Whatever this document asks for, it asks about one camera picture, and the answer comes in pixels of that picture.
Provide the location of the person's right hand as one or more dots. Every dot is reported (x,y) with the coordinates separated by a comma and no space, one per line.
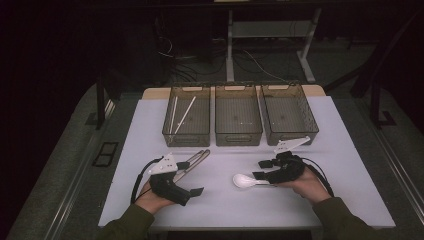
(310,186)

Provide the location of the black metal stand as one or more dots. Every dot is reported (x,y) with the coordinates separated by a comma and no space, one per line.
(375,100)

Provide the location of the person's left hand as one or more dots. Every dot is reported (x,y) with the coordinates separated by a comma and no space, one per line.
(151,200)

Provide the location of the white ceramic spoon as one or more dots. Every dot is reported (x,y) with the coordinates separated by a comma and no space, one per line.
(243,181)

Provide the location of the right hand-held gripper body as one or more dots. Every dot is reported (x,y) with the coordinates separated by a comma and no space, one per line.
(288,166)

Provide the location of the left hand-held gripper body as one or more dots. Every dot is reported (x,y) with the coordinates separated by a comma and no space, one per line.
(168,186)

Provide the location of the smoky transparent plastic bin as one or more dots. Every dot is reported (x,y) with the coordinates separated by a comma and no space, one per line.
(288,113)
(196,120)
(238,115)

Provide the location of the white desk frame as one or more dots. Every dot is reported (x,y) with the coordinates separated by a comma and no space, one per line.
(230,50)

